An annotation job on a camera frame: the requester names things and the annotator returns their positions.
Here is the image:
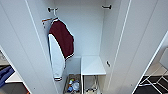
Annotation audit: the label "white wardrobe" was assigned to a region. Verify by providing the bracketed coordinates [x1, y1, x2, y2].
[26, 0, 132, 94]

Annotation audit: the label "white inner shelf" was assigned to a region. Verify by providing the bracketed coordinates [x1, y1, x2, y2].
[80, 55, 107, 94]

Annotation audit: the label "maroon jacket white sleeves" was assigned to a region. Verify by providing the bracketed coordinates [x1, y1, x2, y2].
[47, 18, 76, 82]

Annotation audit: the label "small black door latch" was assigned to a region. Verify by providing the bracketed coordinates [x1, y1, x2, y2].
[105, 60, 112, 68]

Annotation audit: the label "brown storage box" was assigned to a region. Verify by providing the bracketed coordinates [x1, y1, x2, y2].
[62, 73, 82, 94]

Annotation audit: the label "white bottle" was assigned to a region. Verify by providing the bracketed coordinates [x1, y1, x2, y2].
[70, 81, 81, 92]

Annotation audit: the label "white clothes hanger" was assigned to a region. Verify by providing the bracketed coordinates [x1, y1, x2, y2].
[49, 12, 62, 25]

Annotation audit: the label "orange tag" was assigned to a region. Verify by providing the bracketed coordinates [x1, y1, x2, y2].
[41, 17, 54, 24]

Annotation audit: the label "blue cloth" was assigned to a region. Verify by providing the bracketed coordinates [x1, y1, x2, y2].
[0, 65, 16, 88]

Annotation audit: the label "black wall hook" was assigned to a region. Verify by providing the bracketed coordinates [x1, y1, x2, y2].
[101, 4, 113, 11]
[46, 7, 59, 14]

